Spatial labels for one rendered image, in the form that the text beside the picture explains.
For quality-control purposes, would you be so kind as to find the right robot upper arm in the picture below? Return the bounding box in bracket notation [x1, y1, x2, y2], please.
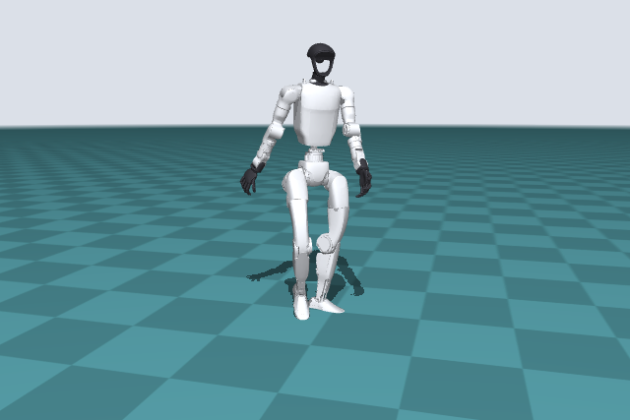
[269, 86, 301, 140]

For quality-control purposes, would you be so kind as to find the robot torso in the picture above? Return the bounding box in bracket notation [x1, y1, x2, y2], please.
[293, 79, 342, 187]

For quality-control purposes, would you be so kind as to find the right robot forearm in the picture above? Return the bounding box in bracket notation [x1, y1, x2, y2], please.
[252, 123, 277, 168]

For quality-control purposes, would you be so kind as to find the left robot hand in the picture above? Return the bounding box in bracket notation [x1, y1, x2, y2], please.
[355, 158, 372, 198]

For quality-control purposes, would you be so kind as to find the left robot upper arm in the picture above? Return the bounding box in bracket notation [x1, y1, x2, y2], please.
[339, 87, 359, 138]

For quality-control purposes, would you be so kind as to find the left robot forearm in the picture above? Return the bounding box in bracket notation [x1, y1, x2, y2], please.
[347, 127, 368, 170]

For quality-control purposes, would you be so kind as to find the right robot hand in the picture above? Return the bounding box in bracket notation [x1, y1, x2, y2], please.
[240, 162, 265, 196]

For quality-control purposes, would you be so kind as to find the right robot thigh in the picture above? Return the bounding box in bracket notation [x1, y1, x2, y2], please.
[282, 168, 312, 255]

